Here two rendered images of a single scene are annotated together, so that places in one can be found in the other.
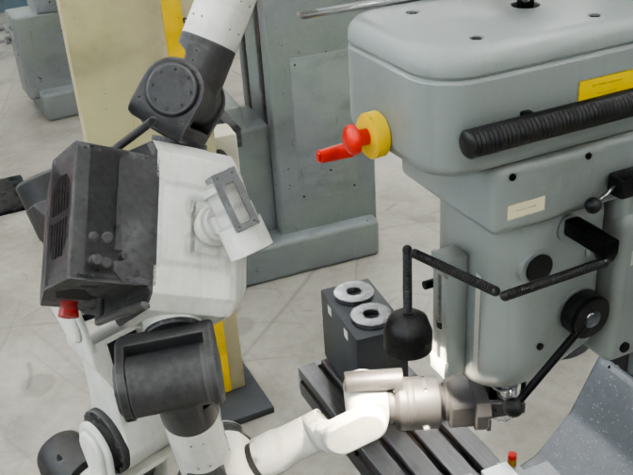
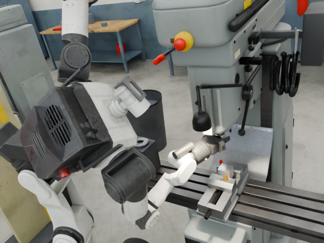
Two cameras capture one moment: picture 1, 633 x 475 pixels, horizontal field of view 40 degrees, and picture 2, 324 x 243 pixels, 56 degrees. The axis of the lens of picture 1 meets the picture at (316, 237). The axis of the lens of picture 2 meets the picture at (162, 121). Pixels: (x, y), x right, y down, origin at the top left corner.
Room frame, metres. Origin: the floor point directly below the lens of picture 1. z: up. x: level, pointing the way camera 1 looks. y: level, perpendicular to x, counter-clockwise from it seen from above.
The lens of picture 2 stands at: (0.29, 0.52, 2.03)
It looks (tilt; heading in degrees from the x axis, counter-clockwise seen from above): 29 degrees down; 328
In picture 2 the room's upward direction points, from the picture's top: 11 degrees counter-clockwise
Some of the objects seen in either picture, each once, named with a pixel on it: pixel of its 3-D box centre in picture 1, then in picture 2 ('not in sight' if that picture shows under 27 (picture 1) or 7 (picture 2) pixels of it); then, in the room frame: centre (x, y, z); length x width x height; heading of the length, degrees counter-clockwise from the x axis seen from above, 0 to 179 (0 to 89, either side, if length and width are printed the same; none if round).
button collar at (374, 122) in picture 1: (373, 135); (183, 41); (1.04, -0.08, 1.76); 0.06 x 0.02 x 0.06; 24
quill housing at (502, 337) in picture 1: (512, 278); (217, 92); (1.13, -0.30, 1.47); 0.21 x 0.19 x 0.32; 24
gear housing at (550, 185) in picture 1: (541, 146); (216, 39); (1.15, -0.33, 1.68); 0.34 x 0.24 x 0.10; 114
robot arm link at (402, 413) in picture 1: (379, 396); (184, 156); (1.14, -0.09, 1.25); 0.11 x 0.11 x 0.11; 1
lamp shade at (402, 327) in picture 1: (408, 329); (201, 119); (1.05, -0.13, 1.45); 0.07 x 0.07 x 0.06
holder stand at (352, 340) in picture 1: (364, 339); (137, 154); (1.61, -0.09, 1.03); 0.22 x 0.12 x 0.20; 18
